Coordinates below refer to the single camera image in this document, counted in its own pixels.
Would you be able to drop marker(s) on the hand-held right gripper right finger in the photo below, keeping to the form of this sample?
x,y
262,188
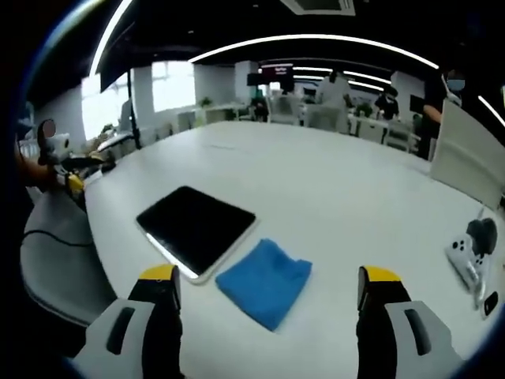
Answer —
x,y
398,331

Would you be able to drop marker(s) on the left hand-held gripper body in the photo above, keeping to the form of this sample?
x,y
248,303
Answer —
x,y
53,147

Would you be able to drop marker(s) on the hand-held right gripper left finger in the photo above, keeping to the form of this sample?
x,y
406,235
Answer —
x,y
130,327

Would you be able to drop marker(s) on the dark rectangular mirror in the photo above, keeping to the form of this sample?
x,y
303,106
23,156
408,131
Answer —
x,y
196,230

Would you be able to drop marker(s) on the blue cleaning cloth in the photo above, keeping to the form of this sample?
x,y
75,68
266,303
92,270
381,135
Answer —
x,y
266,282

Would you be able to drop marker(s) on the grey office chair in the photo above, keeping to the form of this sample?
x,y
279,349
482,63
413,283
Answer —
x,y
59,256

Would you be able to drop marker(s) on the black light stand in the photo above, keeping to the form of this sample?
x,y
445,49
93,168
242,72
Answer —
x,y
133,110

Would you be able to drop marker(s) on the small black device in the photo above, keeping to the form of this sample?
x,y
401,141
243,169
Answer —
x,y
491,303

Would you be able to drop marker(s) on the white game controller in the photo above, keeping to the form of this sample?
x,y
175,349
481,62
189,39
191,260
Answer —
x,y
469,258

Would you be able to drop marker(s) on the dark grey headset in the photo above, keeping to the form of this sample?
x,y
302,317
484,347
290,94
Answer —
x,y
482,235

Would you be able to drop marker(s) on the white partition panel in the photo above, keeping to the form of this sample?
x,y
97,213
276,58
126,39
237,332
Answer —
x,y
467,152

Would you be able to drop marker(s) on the wall screen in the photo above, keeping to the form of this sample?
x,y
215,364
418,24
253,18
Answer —
x,y
277,73

